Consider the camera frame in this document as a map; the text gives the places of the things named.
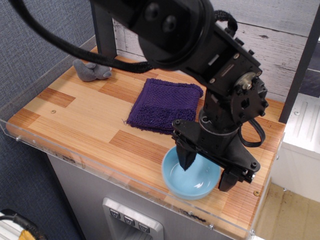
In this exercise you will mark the black right frame post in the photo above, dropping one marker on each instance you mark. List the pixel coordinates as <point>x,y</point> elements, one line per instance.
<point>305,59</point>

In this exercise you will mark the light blue bowl cup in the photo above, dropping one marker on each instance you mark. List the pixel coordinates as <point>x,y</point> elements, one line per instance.
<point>194,183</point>

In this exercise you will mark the white ribbed side unit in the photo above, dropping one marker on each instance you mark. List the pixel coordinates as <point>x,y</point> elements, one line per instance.
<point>297,164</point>

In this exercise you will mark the black frame post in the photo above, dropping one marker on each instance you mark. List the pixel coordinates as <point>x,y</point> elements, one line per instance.
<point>305,59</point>
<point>104,31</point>

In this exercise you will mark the grey plush elephant toy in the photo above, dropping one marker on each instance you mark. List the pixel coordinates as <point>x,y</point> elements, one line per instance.
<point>91,71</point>

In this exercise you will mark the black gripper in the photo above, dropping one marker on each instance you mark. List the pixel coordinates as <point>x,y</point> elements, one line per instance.
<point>224,147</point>

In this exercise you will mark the black left frame post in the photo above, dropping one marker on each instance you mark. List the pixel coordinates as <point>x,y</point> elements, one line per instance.
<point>104,31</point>

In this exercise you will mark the purple folded towel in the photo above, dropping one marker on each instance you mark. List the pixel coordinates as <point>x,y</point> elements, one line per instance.
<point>161,102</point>

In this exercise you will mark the clear acrylic table guard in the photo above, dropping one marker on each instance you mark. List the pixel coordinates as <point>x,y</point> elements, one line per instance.
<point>84,123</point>

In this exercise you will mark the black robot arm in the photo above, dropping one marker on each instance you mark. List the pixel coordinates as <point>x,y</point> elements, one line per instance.
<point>191,37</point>

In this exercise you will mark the grey cabinet with button panel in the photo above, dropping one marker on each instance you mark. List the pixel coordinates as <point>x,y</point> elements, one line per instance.
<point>107,210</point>

